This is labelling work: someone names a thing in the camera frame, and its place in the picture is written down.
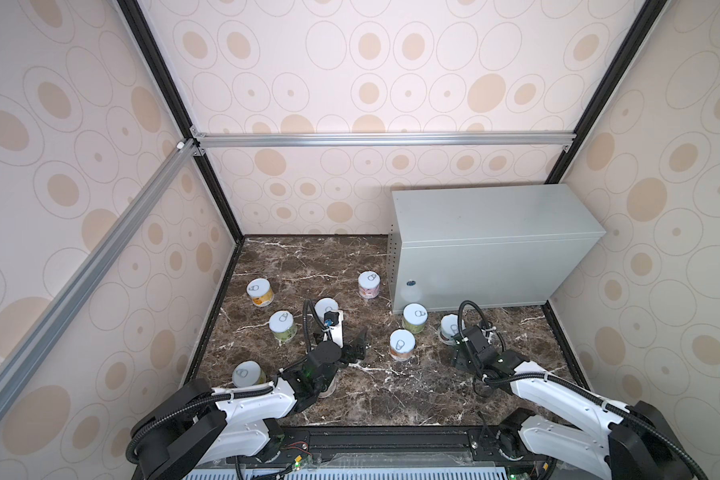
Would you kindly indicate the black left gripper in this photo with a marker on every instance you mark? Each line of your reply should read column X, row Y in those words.
column 360, row 347

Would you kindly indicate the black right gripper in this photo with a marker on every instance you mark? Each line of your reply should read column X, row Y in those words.
column 458, row 360

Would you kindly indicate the blue label can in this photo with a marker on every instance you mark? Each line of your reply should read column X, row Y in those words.
column 449, row 327

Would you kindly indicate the orange label can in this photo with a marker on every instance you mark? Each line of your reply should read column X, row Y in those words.
column 401, row 345

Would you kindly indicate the yellow green label can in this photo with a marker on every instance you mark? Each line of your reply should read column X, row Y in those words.
column 247, row 374

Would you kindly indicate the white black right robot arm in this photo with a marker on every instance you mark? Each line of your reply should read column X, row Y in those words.
column 582, row 414

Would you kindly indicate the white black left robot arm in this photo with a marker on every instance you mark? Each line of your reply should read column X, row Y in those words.
column 228, row 414

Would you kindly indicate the red label can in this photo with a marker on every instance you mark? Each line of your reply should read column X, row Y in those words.
column 327, row 310

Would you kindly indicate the pink label can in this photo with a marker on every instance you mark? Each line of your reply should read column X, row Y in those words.
column 369, row 284

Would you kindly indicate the light green label can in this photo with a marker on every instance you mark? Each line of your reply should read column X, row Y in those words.
column 282, row 325

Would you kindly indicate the grey metal cabinet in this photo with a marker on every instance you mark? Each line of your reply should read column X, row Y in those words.
column 498, row 246

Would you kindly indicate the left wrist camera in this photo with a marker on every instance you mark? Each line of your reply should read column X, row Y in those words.
column 335, row 333

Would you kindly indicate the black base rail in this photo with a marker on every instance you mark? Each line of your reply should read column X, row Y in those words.
column 476, row 442

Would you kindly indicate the horizontal aluminium rail back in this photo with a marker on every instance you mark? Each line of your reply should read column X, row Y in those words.
column 396, row 139

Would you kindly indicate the diagonal aluminium rail left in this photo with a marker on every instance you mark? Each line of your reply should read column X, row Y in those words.
column 26, row 358

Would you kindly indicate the black frame post right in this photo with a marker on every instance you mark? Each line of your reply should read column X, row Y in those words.
column 624, row 57

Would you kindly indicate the black frame post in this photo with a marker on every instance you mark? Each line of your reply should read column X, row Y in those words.
column 136, row 22
column 624, row 57

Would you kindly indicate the black frame post left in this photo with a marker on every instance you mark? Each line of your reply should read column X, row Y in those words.
column 136, row 22

